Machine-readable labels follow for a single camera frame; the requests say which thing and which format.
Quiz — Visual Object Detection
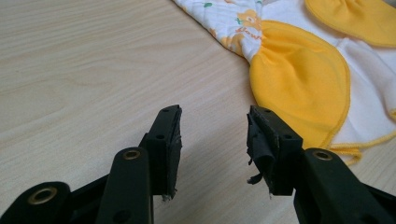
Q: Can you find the white and yellow baby garment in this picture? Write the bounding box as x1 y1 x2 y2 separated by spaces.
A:
173 0 396 166

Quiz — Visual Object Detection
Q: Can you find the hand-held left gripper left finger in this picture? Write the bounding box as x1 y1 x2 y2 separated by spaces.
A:
138 104 183 202

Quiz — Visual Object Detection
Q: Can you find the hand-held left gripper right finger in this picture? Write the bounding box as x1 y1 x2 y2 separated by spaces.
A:
246 105 304 200

